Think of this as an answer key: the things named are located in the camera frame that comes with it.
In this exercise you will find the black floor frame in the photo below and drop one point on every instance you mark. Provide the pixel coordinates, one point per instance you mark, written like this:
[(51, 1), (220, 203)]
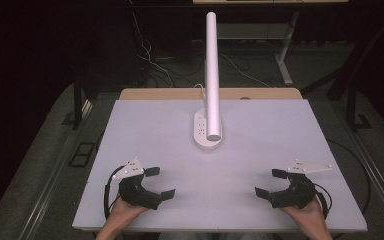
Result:
[(81, 154)]

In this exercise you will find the metal floor rail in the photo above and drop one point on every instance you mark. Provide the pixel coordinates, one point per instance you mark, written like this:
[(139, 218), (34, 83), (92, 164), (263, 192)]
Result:
[(46, 196), (376, 173)]

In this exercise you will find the white desk frame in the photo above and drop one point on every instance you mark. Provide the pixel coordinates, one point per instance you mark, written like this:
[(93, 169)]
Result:
[(285, 56)]

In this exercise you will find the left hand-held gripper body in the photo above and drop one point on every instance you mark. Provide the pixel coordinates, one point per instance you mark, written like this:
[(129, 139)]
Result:
[(136, 195)]

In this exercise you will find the black metal stand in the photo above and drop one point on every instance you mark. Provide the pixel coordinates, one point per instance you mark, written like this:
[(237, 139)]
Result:
[(77, 106), (352, 106)]

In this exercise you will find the person's right hand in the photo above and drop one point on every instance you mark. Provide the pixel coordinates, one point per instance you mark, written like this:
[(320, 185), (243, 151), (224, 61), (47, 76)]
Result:
[(306, 216)]

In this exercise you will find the white desk lamp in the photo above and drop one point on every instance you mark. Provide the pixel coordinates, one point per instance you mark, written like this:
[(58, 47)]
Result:
[(212, 73)]

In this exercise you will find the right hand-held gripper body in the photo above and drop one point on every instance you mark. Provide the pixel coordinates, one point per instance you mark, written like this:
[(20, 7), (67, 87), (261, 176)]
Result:
[(298, 195)]

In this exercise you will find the person's left hand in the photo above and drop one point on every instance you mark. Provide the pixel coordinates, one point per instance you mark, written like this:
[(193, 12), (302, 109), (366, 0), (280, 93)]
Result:
[(123, 211)]

